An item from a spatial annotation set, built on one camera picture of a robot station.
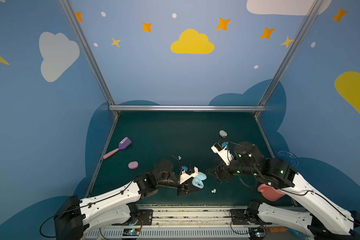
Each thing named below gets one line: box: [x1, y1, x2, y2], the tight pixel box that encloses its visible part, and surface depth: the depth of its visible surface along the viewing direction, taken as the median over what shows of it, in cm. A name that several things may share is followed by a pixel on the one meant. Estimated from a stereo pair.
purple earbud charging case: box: [128, 161, 139, 170], surface depth 93 cm
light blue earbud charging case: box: [191, 172, 207, 189], surface depth 65 cm
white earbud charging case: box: [219, 130, 228, 138], surface depth 110 cm
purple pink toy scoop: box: [102, 136, 132, 160], surface depth 103 cm
